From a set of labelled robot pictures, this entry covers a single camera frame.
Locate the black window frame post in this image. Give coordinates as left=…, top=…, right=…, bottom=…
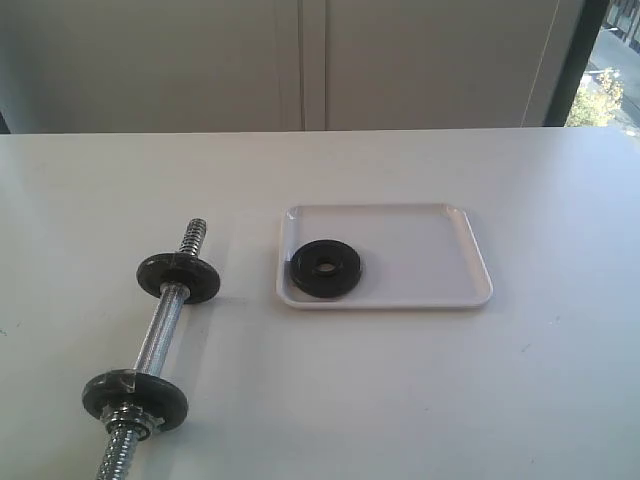
left=543, top=0, right=610, bottom=127

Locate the chrome threaded dumbbell bar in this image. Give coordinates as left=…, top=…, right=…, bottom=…
left=96, top=218, right=207, bottom=479

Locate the white rectangular plastic tray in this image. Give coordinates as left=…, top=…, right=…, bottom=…
left=276, top=203, right=493, bottom=310

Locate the chrome spin-lock collar nut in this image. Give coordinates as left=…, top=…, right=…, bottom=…
left=101, top=404, right=161, bottom=436

